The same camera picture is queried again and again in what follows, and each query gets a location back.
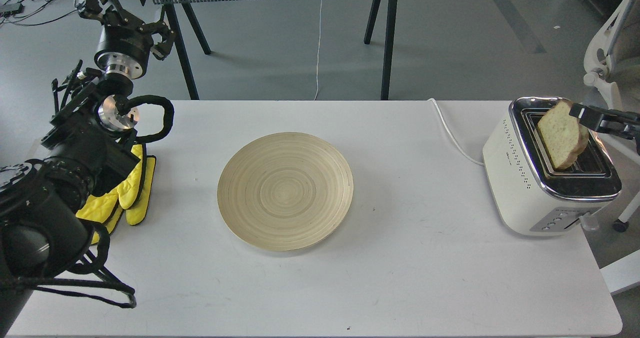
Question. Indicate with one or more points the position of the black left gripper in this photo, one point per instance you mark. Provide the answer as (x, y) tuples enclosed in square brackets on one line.
[(126, 46)]

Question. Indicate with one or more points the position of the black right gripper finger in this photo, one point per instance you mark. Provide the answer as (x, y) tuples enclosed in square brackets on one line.
[(623, 124)]

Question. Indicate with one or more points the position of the slice of bread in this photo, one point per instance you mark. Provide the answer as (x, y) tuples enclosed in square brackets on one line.
[(564, 138)]

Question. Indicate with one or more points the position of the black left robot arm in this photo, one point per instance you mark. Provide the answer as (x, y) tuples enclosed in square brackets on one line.
[(44, 245)]

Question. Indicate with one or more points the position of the white chrome toaster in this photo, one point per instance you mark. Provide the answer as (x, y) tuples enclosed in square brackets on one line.
[(533, 197)]

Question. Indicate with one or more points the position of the white office chair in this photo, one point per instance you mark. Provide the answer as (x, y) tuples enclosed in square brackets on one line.
[(617, 40)]

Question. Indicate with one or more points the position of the yellow oven mitt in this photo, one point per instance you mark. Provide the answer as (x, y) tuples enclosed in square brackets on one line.
[(130, 199)]

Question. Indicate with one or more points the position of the round wooden plate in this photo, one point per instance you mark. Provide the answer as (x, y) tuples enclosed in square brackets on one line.
[(285, 191)]

